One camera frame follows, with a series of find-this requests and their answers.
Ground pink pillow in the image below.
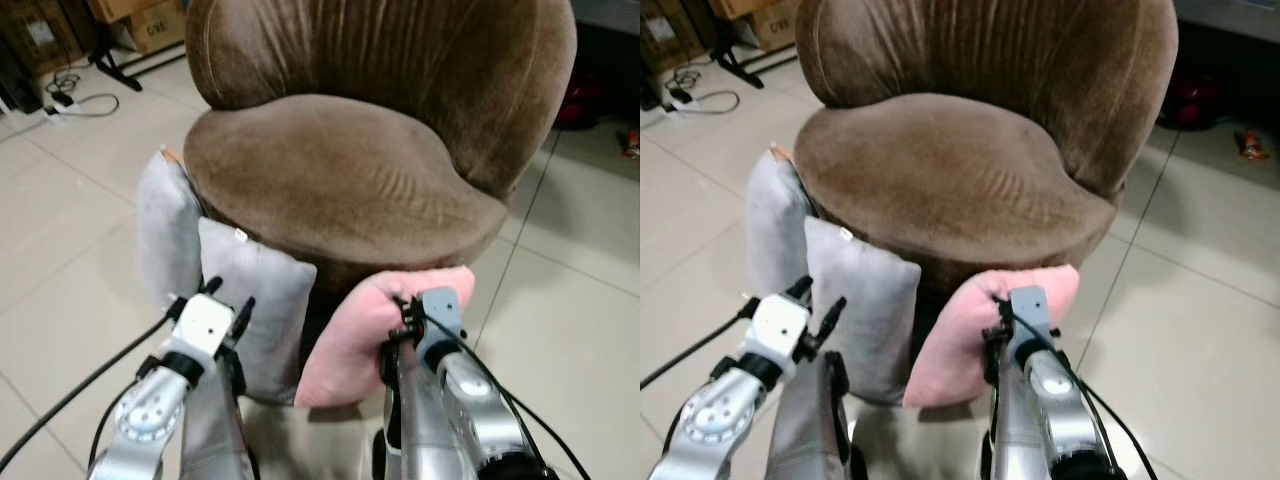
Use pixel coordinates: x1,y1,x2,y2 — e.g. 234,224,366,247
902,264,1082,410
294,265,477,409

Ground grey pillow with white tag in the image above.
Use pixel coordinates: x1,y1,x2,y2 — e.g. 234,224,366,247
197,218,319,406
804,217,922,407

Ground grey pillow with orange corner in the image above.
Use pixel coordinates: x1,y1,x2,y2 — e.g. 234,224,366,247
745,146,817,301
136,148,207,309

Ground brown velvet round sofa chair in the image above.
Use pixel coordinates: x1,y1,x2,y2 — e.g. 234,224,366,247
183,0,579,293
793,0,1181,301

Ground grey right robot leg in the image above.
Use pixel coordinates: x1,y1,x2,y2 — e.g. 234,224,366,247
984,345,1043,480
376,340,453,480

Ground grey robot leg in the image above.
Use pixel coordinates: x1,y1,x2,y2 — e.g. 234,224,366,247
180,368,257,480
764,350,857,480
376,340,453,480
984,345,1043,480

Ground grey left robot leg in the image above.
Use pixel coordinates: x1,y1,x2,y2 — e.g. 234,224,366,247
764,350,857,480
180,368,257,480

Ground black metal table leg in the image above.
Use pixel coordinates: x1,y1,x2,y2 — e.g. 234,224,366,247
712,44,767,90
88,44,144,93

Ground printed brown cardboard box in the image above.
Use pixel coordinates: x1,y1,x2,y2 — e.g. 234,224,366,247
740,0,798,53
112,0,187,55

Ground red vacuum cleaner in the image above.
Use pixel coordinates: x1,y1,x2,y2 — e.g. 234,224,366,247
1158,68,1225,132
553,72,605,132

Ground dark box with white label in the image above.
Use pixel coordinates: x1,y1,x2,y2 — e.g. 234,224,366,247
0,0,85,79
640,0,707,73

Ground dark low cabinet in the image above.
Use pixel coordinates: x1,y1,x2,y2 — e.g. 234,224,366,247
570,0,641,106
1170,0,1280,101

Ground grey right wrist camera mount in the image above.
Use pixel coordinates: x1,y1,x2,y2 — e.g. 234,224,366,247
1004,286,1062,367
411,288,467,367

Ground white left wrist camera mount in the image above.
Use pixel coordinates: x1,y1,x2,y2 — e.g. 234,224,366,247
744,295,814,364
163,293,238,362

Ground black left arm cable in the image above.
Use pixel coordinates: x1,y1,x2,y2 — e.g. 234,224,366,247
0,310,179,473
640,304,753,392

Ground grey power cord loop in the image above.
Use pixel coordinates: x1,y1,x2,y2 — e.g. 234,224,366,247
58,90,122,120
690,88,742,114

